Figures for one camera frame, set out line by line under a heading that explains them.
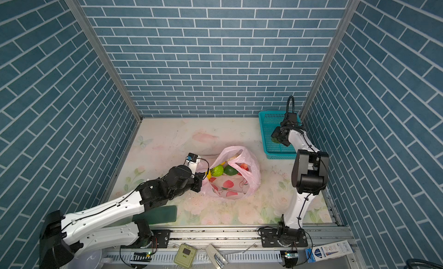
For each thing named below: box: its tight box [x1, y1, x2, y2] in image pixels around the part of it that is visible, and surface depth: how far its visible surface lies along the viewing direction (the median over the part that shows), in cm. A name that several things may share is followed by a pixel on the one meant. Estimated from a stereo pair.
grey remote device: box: [205, 243, 229, 269], surface depth 69 cm
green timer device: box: [173, 243, 197, 269], surface depth 70 cm
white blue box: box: [305, 240, 355, 264], surface depth 72 cm
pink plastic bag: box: [201, 146, 262, 201], surface depth 77 cm
